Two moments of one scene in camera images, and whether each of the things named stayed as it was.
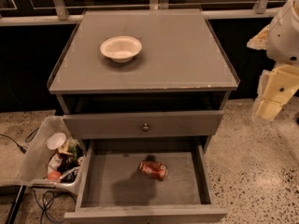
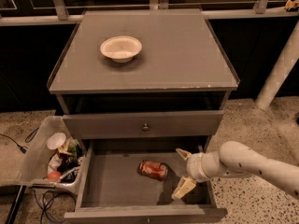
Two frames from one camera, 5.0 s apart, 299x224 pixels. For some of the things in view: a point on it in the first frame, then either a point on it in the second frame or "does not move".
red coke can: x=154 y=170 does not move
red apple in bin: x=54 y=175 does not move
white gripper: x=284 y=37 -> x=193 y=167
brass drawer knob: x=145 y=128 does not move
